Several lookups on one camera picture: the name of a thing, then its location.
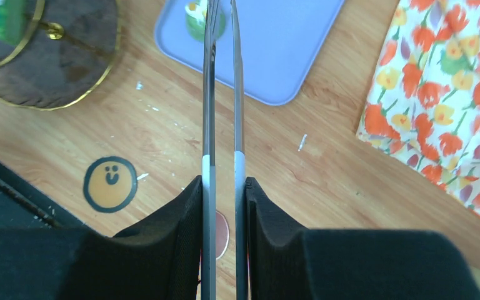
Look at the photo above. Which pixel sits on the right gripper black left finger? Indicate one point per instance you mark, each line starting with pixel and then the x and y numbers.
pixel 155 258

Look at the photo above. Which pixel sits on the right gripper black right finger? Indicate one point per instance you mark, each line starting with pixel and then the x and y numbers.
pixel 290 261

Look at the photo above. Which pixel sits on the green sugared dome cake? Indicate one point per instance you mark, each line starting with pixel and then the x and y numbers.
pixel 196 12

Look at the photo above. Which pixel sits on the yellow chick coaster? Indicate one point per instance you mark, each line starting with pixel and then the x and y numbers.
pixel 110 184

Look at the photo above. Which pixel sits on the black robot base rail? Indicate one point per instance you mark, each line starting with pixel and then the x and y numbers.
pixel 22 206

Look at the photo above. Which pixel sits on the red round coaster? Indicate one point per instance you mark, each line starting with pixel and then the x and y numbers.
pixel 222 235

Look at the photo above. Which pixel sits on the floral orange cloth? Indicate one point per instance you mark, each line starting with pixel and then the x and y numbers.
pixel 423 106

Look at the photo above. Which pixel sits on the green layered cake slice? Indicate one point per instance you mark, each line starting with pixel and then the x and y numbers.
pixel 12 21

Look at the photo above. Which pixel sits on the metal serving tongs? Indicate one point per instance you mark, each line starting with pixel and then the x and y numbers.
pixel 208 173

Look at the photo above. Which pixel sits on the lavender dessert tray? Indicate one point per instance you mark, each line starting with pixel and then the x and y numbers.
pixel 279 43

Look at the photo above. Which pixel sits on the three-tier glass cake stand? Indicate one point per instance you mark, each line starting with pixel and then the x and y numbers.
pixel 67 50

